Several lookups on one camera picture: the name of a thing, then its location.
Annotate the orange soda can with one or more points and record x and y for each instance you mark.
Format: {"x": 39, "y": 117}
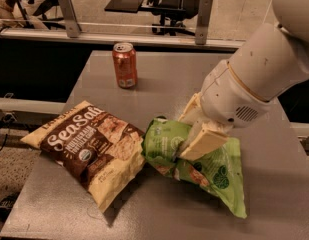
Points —
{"x": 124, "y": 58}

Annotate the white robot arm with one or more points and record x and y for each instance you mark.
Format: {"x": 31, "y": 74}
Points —
{"x": 274, "y": 58}

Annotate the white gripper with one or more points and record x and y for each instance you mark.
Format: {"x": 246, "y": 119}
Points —
{"x": 231, "y": 96}

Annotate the green rice chip bag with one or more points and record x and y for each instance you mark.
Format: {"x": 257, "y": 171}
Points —
{"x": 219, "y": 172}

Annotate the metal rail bracket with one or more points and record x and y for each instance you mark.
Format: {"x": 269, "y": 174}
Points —
{"x": 203, "y": 20}
{"x": 72, "y": 27}

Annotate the black office chair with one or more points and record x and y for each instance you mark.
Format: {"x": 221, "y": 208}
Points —
{"x": 172, "y": 13}

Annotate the brown sea salt chip bag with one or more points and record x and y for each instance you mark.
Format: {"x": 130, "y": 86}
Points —
{"x": 101, "y": 151}

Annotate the right metal rail bracket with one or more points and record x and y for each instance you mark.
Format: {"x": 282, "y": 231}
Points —
{"x": 203, "y": 20}

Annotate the metal barrier rail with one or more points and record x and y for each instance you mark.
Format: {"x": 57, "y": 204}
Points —
{"x": 110, "y": 39}

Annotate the left metal rail bracket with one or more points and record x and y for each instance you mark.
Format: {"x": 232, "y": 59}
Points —
{"x": 72, "y": 27}

